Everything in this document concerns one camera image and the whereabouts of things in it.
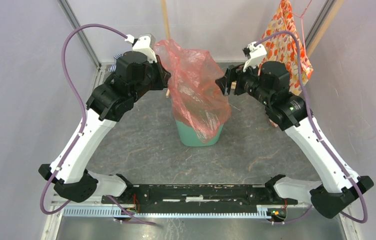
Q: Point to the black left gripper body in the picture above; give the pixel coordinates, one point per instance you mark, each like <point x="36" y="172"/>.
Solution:
<point x="158" y="81"/>

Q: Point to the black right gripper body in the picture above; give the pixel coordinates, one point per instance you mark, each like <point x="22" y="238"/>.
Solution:
<point x="244" y="79"/>

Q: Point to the red plastic trash bag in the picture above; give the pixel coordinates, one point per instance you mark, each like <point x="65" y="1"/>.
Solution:
<point x="192" y="86"/>

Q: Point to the green plastic trash bin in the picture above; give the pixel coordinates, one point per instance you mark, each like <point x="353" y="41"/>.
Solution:
<point x="205" y="132"/>

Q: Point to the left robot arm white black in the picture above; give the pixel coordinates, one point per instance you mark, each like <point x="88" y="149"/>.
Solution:
<point x="134" y="75"/>

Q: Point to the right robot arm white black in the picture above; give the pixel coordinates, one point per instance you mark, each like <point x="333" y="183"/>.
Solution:
<point x="339" y="185"/>

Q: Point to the blue white striped cloth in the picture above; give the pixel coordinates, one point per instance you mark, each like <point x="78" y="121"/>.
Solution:
<point x="113" y="66"/>

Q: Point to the floral orange cloth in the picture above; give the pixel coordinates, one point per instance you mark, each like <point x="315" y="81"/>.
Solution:
<point x="282" y="48"/>

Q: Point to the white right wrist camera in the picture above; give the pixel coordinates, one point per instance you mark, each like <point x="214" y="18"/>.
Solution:
<point x="255" y="54"/>

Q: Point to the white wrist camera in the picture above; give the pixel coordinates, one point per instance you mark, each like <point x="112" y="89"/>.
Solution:
<point x="255" y="54"/>
<point x="143" y="44"/>

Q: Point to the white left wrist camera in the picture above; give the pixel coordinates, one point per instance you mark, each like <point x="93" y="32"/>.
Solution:
<point x="143" y="44"/>

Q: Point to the pink wire hanger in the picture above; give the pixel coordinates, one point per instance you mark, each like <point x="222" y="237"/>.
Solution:
<point x="300" y="9"/>

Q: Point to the left aluminium corner post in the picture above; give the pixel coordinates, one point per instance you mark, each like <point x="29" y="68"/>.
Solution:
<point x="71" y="16"/>

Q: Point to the aluminium corner post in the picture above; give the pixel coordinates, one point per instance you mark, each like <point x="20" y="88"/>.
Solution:
<point x="320" y="26"/>
<point x="71" y="16"/>

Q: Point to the right aluminium corner post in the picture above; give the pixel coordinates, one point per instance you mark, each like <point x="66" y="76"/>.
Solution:
<point x="320" y="26"/>

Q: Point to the wooden rack frame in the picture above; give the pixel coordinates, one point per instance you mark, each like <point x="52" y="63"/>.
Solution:
<point x="221" y="25"/>

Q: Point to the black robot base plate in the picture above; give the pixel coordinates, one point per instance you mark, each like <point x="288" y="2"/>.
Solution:
<point x="197" y="198"/>

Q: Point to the slotted cable duct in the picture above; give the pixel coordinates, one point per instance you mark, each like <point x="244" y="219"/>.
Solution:
<point x="115" y="212"/>

